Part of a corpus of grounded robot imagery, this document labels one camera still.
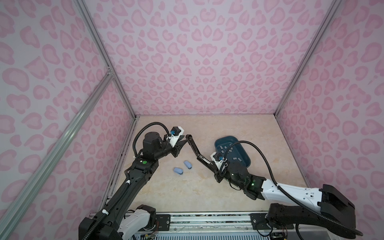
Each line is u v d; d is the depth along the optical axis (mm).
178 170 893
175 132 609
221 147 1007
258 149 604
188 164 906
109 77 886
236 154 985
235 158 954
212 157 663
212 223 745
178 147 655
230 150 991
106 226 383
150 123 523
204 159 795
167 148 653
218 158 647
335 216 397
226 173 654
